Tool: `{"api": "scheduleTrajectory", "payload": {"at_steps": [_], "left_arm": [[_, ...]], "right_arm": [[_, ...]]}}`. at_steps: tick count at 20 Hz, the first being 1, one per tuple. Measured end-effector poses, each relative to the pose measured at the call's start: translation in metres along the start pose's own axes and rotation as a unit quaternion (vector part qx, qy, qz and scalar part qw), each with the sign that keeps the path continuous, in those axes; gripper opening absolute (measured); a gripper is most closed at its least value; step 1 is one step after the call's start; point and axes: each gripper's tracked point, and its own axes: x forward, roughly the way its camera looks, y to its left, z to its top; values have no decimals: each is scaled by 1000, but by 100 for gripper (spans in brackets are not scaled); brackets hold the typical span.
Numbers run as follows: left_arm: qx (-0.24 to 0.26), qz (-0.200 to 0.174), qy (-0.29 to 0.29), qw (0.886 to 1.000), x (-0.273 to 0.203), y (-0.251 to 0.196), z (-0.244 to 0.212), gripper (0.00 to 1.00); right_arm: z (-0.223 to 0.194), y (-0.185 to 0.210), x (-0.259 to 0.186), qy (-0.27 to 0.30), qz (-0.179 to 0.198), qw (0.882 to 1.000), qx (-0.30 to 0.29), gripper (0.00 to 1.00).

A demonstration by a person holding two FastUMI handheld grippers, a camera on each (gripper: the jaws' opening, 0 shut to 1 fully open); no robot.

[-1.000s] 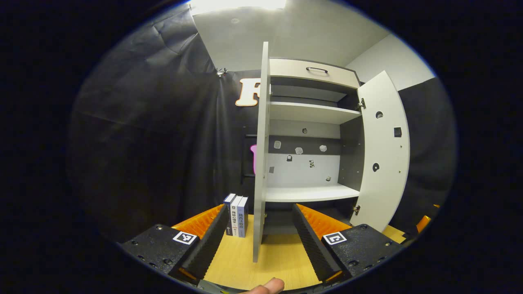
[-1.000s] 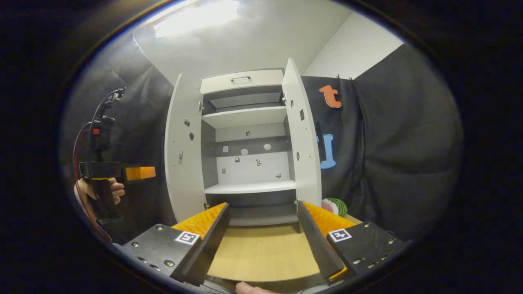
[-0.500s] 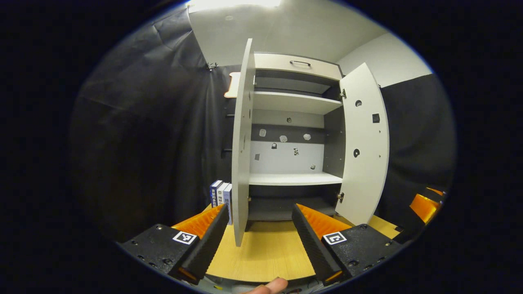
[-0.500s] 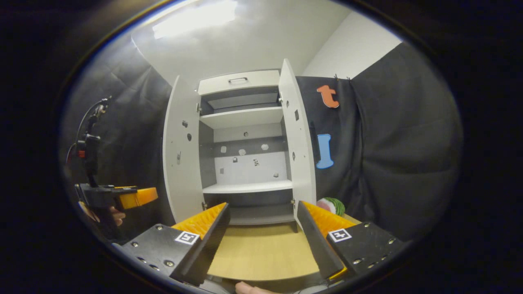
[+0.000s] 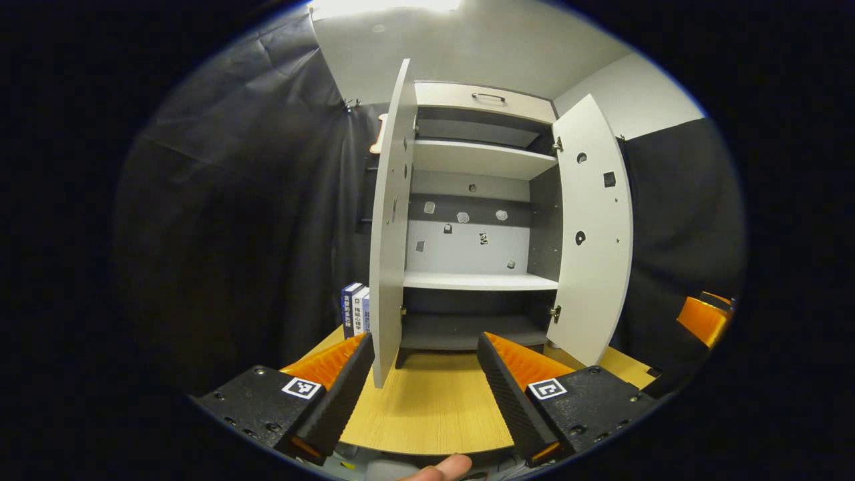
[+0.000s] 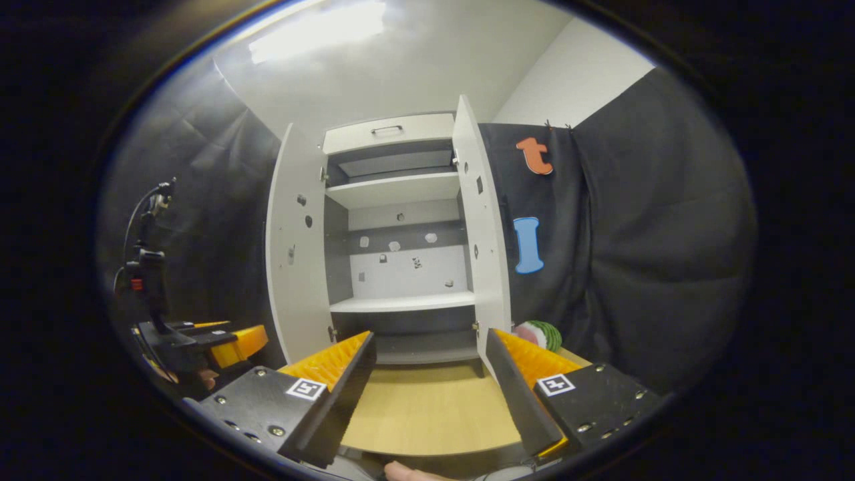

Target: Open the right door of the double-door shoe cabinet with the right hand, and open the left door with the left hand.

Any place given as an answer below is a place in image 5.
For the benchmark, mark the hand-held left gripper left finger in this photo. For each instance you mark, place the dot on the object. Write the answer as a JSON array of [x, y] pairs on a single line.
[[340, 401]]

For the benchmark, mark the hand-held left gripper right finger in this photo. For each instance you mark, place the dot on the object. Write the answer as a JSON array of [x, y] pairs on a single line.
[[511, 401]]

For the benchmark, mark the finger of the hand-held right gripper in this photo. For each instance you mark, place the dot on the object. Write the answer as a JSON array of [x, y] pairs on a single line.
[[701, 321]]

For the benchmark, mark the beige shoe cabinet door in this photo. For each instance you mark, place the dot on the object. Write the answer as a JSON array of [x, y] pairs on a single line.
[[594, 267], [387, 267]]

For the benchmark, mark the beige double-door shoe cabinet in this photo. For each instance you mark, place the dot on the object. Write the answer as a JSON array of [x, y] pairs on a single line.
[[467, 254]]

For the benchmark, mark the beige cabinet drawer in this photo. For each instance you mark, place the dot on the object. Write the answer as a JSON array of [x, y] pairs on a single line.
[[454, 99]]

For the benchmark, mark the white spine book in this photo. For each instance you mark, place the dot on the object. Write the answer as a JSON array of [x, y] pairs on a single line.
[[359, 314]]

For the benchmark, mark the dark blue book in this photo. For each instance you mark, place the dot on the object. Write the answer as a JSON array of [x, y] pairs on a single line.
[[347, 310]]

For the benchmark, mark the black backdrop cloth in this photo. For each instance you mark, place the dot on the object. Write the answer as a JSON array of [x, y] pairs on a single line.
[[234, 234]]

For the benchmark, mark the small metal clip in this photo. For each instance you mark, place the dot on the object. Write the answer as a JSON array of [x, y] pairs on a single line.
[[352, 105]]

